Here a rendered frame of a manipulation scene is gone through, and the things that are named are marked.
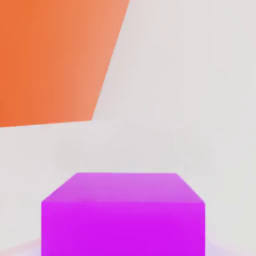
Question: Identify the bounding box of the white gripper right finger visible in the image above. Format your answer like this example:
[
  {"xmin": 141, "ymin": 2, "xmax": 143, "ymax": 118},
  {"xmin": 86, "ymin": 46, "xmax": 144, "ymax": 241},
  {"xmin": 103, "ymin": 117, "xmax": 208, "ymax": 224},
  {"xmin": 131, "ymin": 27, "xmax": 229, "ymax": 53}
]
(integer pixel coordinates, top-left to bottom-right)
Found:
[{"xmin": 204, "ymin": 239, "xmax": 224, "ymax": 256}]

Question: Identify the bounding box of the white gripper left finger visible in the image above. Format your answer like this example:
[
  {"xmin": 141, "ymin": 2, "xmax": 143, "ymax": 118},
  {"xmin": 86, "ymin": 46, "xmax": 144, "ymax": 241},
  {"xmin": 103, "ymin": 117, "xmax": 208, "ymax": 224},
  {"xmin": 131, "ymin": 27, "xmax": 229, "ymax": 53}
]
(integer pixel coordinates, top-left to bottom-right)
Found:
[{"xmin": 13, "ymin": 236, "xmax": 42, "ymax": 256}]

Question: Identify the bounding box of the small magenta cube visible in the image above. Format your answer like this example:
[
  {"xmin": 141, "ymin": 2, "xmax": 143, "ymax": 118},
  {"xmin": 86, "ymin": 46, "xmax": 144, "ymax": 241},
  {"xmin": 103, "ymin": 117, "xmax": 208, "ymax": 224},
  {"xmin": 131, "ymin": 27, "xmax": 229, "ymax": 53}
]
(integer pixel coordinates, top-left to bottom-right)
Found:
[{"xmin": 41, "ymin": 172, "xmax": 206, "ymax": 256}]

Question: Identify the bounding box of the large orange box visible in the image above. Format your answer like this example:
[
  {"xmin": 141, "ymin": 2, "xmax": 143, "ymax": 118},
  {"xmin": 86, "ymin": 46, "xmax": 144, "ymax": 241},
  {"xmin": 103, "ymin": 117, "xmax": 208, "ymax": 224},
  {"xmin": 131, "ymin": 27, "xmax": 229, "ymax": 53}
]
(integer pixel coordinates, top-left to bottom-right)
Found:
[{"xmin": 0, "ymin": 0, "xmax": 131, "ymax": 128}]

